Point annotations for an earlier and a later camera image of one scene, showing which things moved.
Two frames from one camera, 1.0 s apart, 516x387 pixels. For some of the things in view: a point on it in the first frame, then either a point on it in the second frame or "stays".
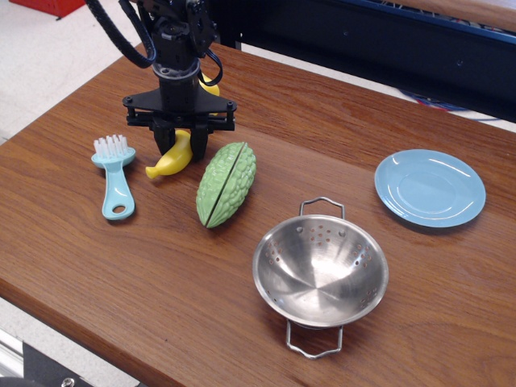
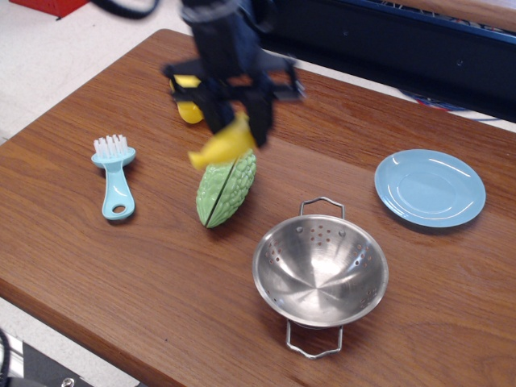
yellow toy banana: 176,160 → 235,140
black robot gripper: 180,100 → 230,73
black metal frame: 443,63 stays
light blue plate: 430,188 stays
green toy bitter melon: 224,183 stays
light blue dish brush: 112,151 stays
